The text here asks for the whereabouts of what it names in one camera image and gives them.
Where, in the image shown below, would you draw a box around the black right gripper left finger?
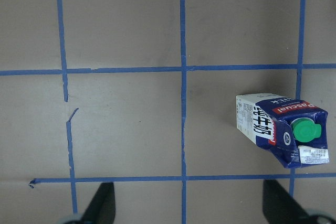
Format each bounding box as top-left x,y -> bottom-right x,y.
79,182 -> 116,224

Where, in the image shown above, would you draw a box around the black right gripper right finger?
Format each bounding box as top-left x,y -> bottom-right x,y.
262,179 -> 315,224

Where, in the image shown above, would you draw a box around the blue white milk carton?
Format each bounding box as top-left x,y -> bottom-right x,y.
236,93 -> 329,168

